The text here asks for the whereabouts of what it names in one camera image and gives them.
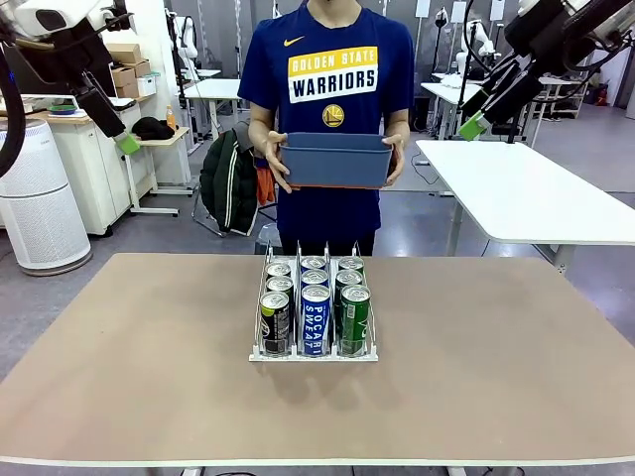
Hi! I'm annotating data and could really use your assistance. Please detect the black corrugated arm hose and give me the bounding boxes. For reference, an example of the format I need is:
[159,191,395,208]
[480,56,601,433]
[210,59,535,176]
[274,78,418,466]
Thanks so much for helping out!
[0,42,27,179]

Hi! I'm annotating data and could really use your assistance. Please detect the small wooden side table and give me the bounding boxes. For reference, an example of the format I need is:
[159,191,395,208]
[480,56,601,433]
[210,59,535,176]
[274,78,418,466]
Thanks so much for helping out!
[121,126,192,217]

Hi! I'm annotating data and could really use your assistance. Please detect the person's left forearm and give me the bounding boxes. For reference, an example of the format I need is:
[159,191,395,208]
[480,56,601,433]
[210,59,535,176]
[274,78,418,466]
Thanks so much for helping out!
[386,106,412,143]

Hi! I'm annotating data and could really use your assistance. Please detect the black computer monitor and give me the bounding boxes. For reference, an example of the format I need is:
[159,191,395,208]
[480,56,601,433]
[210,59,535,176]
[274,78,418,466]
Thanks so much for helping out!
[0,39,120,100]

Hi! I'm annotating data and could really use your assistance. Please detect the large white table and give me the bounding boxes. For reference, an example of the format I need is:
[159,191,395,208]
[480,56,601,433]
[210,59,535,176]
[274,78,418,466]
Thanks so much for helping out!
[415,139,635,277]

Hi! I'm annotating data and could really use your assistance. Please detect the person's left hand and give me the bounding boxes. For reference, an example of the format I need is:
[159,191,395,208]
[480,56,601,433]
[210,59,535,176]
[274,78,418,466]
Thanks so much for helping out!
[381,136,406,188]

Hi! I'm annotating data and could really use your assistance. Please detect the dark green jacket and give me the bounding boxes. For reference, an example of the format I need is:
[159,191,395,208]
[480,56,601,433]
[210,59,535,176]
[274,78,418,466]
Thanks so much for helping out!
[199,127,260,238]

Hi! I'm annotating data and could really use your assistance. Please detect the person's neck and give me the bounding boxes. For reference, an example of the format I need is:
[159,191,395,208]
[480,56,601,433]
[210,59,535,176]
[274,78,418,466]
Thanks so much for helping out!
[305,0,363,31]

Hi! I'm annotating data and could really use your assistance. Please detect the black bag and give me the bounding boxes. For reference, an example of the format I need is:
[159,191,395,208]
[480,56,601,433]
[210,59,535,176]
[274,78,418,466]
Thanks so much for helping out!
[131,116,175,143]

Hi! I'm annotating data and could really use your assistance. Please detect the blue-grey plastic basket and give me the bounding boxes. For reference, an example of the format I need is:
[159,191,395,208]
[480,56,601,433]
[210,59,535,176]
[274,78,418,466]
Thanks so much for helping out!
[278,131,394,190]

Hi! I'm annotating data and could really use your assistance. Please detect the white air purifier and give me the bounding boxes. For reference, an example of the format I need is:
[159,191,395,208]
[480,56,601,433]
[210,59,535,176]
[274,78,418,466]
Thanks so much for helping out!
[0,118,93,278]

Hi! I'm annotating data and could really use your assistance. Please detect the person in Warriors shirt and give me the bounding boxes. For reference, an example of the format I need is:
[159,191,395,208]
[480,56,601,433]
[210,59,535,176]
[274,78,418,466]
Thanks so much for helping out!
[236,2,416,244]

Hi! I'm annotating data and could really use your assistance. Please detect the white wire can dispenser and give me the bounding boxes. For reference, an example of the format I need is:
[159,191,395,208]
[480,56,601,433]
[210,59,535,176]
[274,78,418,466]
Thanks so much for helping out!
[247,240,381,364]

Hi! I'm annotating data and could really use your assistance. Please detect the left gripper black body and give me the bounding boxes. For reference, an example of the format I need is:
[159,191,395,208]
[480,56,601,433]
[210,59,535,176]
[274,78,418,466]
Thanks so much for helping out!
[29,19,115,95]

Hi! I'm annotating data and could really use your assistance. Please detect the black trousers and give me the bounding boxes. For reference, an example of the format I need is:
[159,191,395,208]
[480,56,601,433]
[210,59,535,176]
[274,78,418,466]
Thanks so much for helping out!
[280,227,377,258]

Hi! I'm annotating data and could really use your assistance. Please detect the person's right forearm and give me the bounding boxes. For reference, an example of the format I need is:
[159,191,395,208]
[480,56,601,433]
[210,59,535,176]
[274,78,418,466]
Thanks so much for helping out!
[247,101,279,150]

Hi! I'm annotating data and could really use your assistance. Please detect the person's right hand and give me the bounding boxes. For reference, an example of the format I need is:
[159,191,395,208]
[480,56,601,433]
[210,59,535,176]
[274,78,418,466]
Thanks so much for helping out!
[265,129,294,194]

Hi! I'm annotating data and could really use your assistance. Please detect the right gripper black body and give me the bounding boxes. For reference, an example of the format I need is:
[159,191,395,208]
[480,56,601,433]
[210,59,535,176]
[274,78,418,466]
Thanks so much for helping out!
[505,0,572,65]

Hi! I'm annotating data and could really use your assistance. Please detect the red-orange cloth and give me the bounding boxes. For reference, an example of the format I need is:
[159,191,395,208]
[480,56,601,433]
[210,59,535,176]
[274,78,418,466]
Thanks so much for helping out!
[255,166,278,207]

